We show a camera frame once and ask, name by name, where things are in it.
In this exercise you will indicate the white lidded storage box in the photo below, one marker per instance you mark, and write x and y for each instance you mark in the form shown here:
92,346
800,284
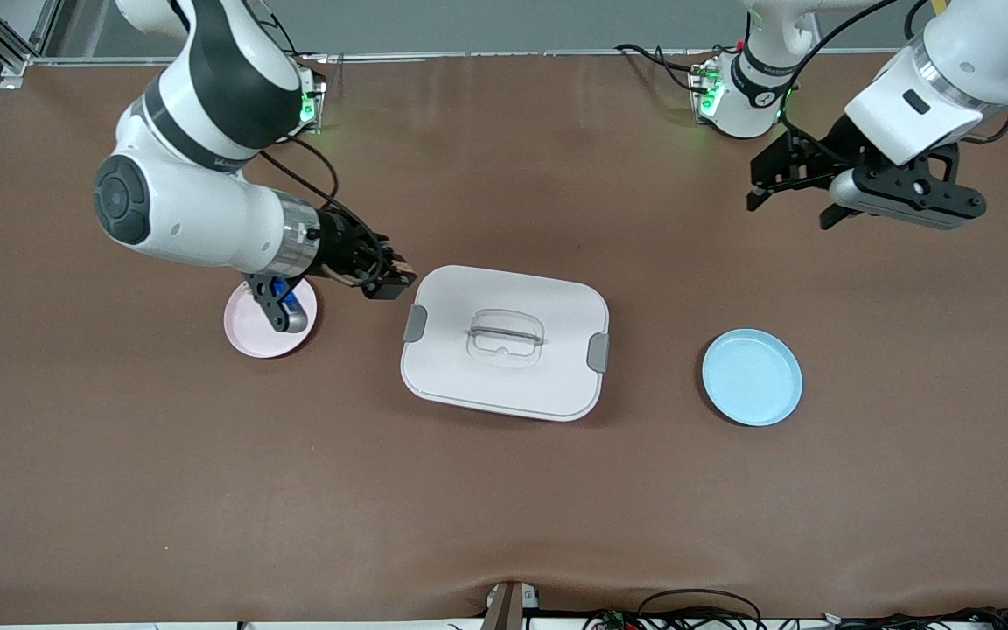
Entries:
504,385

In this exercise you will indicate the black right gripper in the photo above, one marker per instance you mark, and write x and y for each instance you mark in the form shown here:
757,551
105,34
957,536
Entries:
340,247

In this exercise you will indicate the brown leather table mat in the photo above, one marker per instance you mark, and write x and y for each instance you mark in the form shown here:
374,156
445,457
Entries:
206,481

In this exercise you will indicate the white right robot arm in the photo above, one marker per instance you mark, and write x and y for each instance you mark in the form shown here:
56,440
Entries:
206,87

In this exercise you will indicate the light blue round plate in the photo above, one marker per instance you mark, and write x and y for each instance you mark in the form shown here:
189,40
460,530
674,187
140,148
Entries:
752,378

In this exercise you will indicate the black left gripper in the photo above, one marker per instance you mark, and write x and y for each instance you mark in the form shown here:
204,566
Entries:
838,143

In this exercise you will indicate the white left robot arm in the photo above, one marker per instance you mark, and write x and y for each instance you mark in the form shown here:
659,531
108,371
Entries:
950,61

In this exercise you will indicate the pale pink round plate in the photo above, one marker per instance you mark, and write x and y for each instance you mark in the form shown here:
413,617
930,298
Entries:
250,337

